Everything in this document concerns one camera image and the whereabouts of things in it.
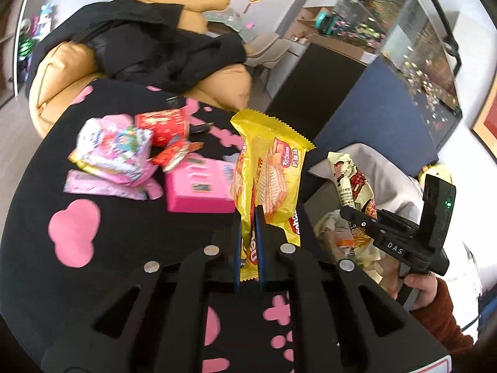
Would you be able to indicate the red wrapper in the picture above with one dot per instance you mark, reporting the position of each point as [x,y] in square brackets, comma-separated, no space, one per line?
[174,155]

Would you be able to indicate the pink box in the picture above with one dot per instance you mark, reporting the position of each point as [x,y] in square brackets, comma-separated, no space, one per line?
[194,198]

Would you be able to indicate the black jacket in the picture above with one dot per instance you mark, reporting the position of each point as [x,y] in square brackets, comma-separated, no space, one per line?
[155,46]

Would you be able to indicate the wooden cabinet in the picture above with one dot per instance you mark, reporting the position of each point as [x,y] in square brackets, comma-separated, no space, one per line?
[306,40]

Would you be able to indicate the flat pink wrapper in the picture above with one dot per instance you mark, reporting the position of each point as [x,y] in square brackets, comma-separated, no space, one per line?
[93,186]

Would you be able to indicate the black marker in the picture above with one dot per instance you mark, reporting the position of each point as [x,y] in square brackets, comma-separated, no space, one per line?
[200,128]

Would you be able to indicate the beige chair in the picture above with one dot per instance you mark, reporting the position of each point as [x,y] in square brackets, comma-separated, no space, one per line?
[268,50]

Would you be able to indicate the dark cabinet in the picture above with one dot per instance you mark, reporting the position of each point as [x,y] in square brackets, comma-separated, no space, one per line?
[310,85]

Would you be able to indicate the shelf with toys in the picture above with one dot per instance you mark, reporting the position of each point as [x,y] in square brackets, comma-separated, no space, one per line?
[27,46]

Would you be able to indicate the glass fish tank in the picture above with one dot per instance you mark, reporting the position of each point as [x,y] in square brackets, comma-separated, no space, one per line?
[419,46]

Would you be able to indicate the black pink-printed tablecloth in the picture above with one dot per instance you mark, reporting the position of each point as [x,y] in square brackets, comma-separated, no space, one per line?
[116,241]

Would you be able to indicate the dining table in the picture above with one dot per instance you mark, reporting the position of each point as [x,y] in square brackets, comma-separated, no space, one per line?
[233,23]

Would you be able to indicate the person's right forearm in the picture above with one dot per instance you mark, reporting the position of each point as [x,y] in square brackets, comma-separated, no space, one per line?
[442,322]

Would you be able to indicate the yellow plush toy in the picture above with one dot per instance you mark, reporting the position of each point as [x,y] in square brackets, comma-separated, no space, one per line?
[435,171]

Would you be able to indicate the framed picture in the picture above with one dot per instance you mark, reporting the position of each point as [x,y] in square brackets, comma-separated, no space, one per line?
[489,128]

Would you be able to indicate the person's right hand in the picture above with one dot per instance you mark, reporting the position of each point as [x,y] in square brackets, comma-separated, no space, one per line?
[425,291]

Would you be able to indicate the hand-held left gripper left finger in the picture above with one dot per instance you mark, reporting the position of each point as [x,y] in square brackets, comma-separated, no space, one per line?
[238,248]

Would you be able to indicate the yellow wafer packet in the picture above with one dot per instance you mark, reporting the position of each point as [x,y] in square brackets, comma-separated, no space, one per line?
[268,163]

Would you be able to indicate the pink cartoon snack packet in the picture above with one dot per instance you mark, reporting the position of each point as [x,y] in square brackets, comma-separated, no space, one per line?
[116,151]

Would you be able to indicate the teal toy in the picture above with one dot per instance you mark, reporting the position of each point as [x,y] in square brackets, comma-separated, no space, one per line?
[324,21]

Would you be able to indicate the red noodle cup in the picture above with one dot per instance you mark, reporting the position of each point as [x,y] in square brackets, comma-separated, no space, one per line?
[163,124]

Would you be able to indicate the blue partition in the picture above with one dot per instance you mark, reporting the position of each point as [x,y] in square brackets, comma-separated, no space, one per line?
[372,116]

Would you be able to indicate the cream cartoon snack packet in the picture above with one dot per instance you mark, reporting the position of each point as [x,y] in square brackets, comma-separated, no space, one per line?
[349,182]

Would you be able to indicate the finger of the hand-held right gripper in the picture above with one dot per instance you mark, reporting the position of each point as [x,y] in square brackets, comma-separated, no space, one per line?
[357,219]

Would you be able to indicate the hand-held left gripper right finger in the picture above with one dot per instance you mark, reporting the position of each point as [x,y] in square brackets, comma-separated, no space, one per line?
[261,248]

